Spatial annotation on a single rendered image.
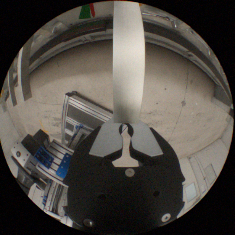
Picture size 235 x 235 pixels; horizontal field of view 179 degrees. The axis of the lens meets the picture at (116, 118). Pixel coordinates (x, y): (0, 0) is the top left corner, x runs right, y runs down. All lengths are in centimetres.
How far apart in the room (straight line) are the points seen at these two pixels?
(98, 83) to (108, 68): 22
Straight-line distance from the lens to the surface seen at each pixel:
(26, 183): 64
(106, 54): 100
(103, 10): 32
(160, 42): 100
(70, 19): 35
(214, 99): 240
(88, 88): 102
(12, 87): 49
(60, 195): 69
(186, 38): 43
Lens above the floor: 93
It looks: 59 degrees down
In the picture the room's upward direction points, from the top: 174 degrees counter-clockwise
